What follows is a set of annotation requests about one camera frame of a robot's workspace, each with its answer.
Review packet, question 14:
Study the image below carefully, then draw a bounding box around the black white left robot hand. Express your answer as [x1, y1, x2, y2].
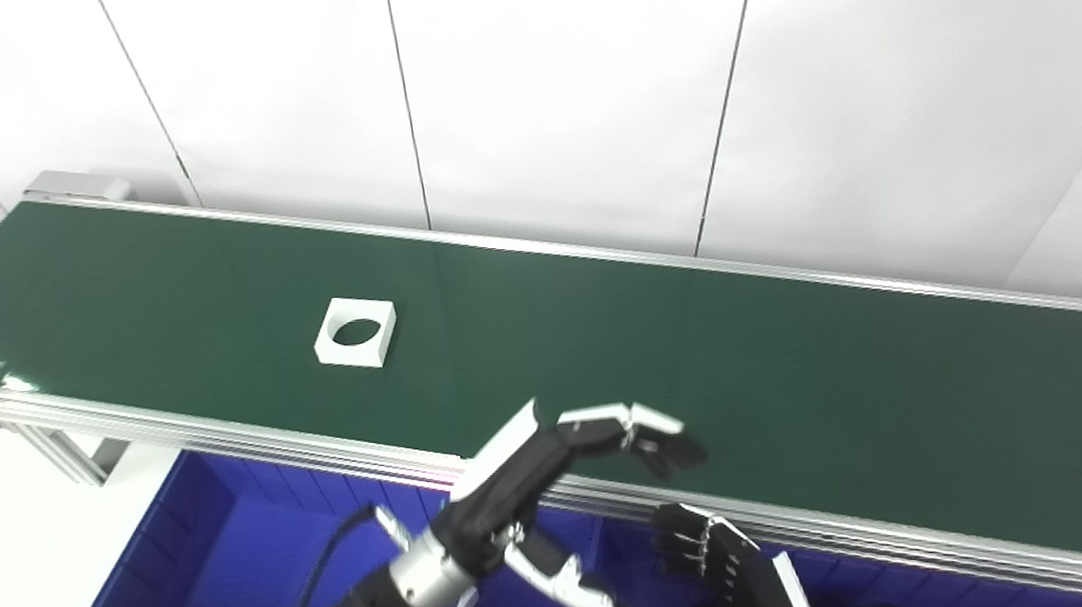
[417, 380, 725, 607]

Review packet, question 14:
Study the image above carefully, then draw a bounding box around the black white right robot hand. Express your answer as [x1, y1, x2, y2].
[623, 490, 820, 607]

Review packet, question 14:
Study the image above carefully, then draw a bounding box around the blue plastic bin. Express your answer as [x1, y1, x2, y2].
[564, 463, 1082, 607]
[53, 407, 614, 607]

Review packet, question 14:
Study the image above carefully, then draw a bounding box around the green conveyor belt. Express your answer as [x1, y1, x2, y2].
[0, 91, 1082, 607]
[0, 81, 1082, 607]

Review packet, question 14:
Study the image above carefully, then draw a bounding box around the aluminium conveyor leg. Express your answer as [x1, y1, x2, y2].
[0, 408, 133, 496]

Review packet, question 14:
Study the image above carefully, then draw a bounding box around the grey conveyor motor box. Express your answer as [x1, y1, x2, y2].
[20, 163, 134, 213]

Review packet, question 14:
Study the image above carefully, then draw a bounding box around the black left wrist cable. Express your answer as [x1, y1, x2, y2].
[237, 500, 423, 607]

